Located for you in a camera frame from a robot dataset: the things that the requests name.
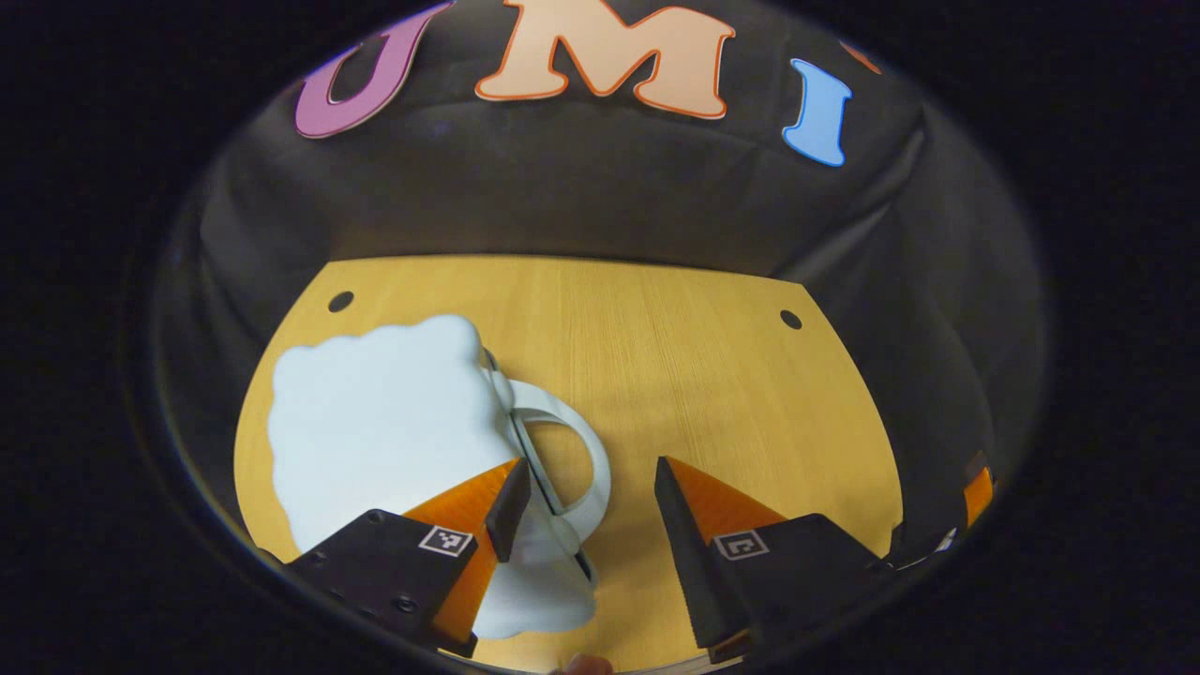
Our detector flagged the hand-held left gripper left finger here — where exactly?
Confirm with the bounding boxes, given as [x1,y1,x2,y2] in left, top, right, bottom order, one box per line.
[286,457,533,659]

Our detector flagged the black backdrop cloth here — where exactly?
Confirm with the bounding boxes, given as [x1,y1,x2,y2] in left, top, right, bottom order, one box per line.
[155,0,1046,563]

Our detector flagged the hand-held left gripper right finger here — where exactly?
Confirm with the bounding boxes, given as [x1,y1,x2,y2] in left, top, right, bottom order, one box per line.
[653,457,892,664]

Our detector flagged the light blue cloud-shaped suitcase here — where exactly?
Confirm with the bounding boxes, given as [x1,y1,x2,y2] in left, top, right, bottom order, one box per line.
[267,314,612,640]

